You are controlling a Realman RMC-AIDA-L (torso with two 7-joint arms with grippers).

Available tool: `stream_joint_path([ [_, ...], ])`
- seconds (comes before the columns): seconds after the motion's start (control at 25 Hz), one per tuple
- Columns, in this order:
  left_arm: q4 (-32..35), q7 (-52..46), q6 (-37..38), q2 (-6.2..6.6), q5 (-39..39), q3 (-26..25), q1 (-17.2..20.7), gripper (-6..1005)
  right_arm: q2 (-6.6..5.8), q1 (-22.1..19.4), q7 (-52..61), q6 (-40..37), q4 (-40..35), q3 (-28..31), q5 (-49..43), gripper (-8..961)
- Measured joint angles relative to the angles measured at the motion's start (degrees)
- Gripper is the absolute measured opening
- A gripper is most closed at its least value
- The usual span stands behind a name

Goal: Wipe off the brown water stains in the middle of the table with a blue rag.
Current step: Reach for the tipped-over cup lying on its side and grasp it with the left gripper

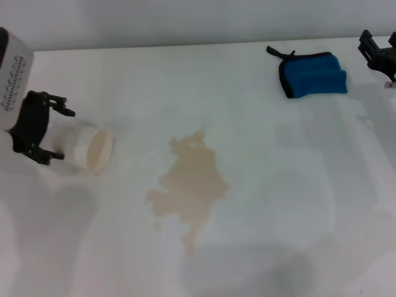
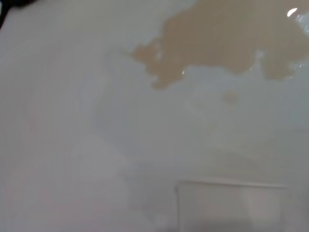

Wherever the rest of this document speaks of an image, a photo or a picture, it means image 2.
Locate white paper cup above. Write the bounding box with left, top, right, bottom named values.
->
left=175, top=180, right=289, bottom=232

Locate brown water stain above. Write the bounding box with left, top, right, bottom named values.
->
left=131, top=0, right=309, bottom=91

